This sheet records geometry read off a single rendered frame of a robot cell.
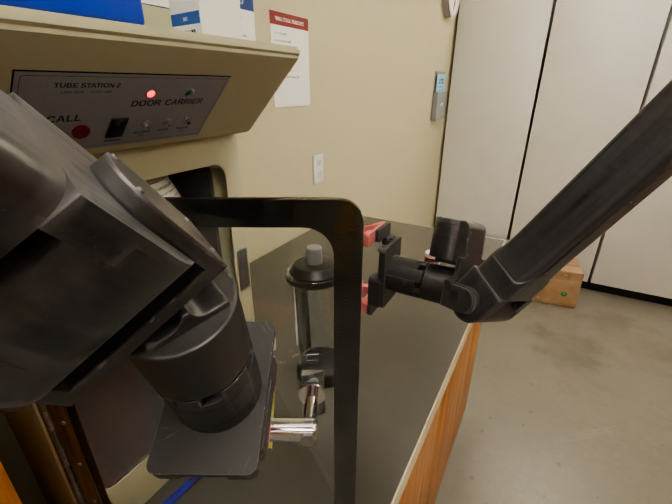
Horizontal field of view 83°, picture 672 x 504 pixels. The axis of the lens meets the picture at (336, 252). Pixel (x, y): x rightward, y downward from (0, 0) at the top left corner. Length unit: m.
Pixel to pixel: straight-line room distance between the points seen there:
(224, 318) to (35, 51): 0.22
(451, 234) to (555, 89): 2.71
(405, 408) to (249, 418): 0.50
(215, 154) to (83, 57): 0.25
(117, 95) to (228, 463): 0.29
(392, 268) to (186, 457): 0.40
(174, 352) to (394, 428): 0.57
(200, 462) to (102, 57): 0.28
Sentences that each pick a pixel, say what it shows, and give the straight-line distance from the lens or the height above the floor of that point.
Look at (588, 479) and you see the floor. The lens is 2.07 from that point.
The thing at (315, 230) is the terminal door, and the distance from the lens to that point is 0.29.
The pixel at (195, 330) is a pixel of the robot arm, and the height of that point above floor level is 1.37.
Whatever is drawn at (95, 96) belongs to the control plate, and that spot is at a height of 1.46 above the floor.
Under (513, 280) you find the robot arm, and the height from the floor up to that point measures 1.26.
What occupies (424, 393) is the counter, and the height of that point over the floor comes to 0.94.
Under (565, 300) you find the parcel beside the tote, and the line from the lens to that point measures 3.20.
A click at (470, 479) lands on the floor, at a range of 1.88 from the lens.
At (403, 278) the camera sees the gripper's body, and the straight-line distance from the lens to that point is 0.57.
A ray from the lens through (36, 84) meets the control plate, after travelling 0.34.
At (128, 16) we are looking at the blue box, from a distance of 0.36.
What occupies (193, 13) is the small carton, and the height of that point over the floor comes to 1.53.
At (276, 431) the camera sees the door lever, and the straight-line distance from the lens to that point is 0.35.
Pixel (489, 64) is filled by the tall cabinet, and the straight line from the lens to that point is 3.25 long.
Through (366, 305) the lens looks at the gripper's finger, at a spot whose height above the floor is 1.15.
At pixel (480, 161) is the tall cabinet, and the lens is 3.29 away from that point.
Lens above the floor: 1.47
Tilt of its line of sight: 24 degrees down
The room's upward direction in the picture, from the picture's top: straight up
